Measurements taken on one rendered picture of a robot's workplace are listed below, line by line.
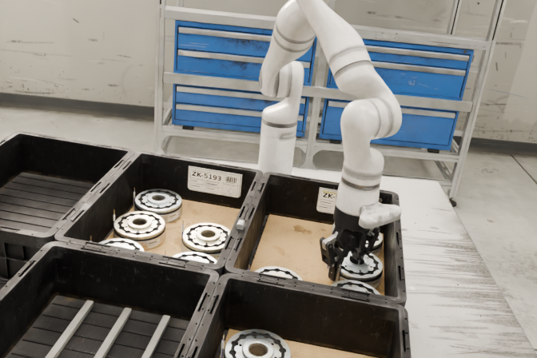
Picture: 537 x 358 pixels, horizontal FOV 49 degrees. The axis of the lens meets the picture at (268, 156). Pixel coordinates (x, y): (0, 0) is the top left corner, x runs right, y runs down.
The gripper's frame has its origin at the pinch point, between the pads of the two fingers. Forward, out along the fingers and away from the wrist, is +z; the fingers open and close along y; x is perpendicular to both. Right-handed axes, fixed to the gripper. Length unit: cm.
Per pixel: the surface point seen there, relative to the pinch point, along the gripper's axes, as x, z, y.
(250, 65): -176, 17, -97
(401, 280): 14.6, -7.7, 1.8
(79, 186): -57, 2, 32
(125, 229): -30.4, -0.9, 31.7
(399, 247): 7.1, -7.7, -5.6
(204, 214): -33.4, 2.3, 11.6
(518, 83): -141, 34, -292
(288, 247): -14.0, 2.3, 2.5
